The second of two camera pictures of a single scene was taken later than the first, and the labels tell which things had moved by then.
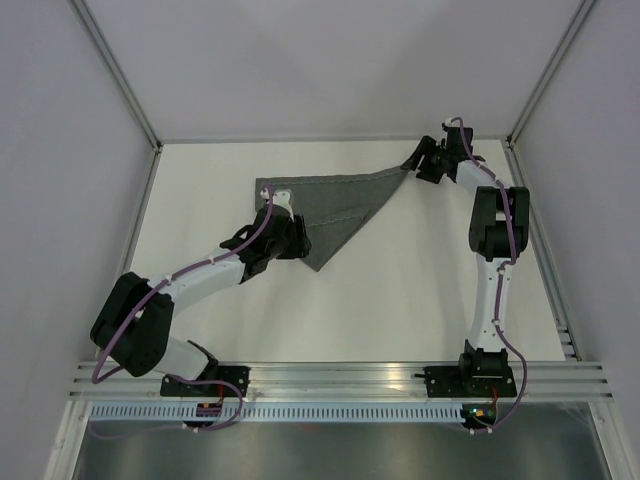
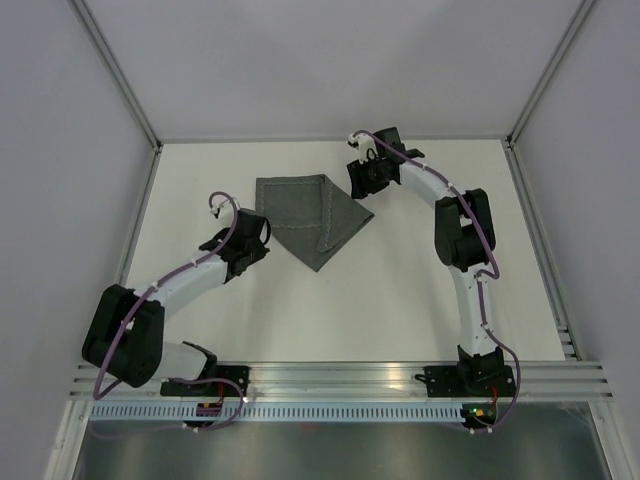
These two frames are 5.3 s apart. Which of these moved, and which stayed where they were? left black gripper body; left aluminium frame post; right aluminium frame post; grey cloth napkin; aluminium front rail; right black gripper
Moved: grey cloth napkin; right black gripper; left black gripper body
Stayed: right aluminium frame post; aluminium front rail; left aluminium frame post
